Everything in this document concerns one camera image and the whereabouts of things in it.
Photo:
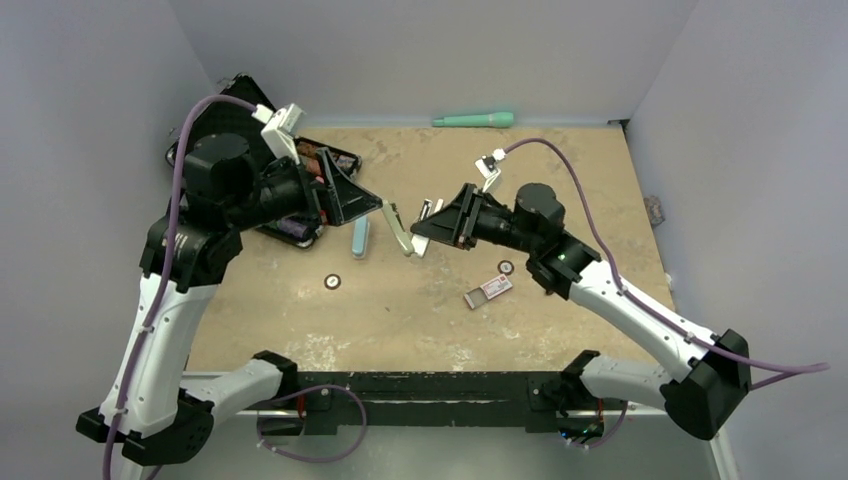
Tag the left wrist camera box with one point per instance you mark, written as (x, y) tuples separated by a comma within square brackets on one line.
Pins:
[(278, 129)]

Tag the aluminium frame rail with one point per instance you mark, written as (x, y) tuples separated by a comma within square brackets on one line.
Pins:
[(638, 442)]

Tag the teal green handheld massager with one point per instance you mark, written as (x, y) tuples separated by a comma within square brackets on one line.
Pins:
[(498, 120)]

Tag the red white staple box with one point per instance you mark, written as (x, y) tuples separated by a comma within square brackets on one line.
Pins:
[(487, 291)]

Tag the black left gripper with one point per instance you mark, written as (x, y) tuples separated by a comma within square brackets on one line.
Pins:
[(336, 198)]

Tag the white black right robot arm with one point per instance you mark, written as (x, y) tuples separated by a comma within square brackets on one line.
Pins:
[(699, 377)]

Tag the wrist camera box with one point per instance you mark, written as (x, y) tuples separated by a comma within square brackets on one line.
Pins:
[(489, 168), (278, 129)]

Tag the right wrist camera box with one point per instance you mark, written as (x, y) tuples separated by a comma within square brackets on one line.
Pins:
[(489, 168)]

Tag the brown poker chip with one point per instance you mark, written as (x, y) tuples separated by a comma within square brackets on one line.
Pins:
[(332, 281)]

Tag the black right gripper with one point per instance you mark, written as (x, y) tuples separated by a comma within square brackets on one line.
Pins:
[(456, 224)]

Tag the light blue stapler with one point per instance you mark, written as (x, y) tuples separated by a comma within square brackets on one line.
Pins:
[(360, 236)]

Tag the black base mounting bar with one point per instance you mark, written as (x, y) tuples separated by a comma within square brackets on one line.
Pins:
[(535, 401)]

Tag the green stapler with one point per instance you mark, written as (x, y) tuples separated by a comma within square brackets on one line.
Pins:
[(411, 244)]

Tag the poker chip near box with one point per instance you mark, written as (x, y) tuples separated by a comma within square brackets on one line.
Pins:
[(506, 267)]

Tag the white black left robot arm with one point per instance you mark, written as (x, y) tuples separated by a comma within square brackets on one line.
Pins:
[(149, 416)]

